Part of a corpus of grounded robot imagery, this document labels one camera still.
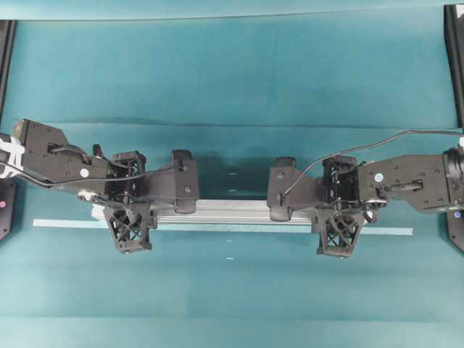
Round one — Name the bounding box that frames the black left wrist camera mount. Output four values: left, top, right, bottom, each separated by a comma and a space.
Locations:
103, 203, 154, 254

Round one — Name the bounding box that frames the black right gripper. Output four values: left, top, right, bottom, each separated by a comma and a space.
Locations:
267, 157, 357, 222

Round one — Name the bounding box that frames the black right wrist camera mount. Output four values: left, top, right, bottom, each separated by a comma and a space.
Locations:
312, 209, 364, 258

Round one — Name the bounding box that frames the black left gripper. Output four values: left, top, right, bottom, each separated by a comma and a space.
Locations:
107, 149, 198, 214

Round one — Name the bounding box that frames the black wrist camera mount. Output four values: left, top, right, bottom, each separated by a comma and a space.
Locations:
103, 203, 154, 254
312, 209, 364, 258

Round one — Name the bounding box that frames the black frame rail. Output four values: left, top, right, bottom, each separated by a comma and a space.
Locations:
444, 4, 463, 128

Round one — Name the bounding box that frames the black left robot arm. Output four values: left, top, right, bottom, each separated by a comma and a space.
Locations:
1, 119, 199, 214

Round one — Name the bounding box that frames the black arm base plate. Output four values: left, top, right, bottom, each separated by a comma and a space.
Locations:
439, 210, 464, 254

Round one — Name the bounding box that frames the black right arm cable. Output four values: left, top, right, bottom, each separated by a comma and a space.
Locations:
277, 130, 464, 200

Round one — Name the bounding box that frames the pale tape strip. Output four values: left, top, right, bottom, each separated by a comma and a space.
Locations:
33, 219, 413, 236

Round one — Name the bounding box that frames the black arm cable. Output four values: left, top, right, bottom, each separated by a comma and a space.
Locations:
0, 161, 182, 189
277, 130, 464, 200

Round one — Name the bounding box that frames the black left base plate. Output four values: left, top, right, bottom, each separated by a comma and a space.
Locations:
0, 178, 16, 241

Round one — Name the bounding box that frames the silver aluminium rail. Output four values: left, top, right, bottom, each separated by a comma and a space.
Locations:
92, 198, 322, 230

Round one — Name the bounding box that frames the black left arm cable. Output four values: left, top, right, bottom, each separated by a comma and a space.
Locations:
0, 161, 182, 189

